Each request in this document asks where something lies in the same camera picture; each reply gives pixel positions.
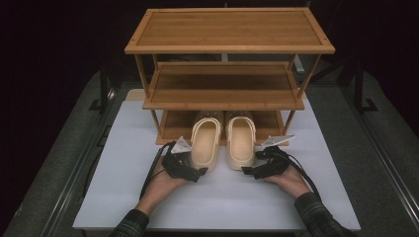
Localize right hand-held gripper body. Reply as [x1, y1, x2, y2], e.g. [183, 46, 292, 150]
[255, 133, 296, 180]

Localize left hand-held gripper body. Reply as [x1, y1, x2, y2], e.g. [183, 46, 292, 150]
[160, 135, 199, 183]

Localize cream clog shoe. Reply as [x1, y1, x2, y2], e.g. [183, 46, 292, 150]
[190, 111, 224, 173]
[224, 111, 257, 171]

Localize wooden shoe rack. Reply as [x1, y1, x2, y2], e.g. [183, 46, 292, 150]
[124, 7, 336, 146]

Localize person's right hand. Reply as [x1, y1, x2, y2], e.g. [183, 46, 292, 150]
[263, 164, 313, 199]

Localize person's left hand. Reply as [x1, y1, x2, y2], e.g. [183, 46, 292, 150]
[135, 157, 190, 216]

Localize black metal stand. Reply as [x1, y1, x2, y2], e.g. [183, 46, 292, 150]
[353, 63, 379, 114]
[88, 63, 117, 114]

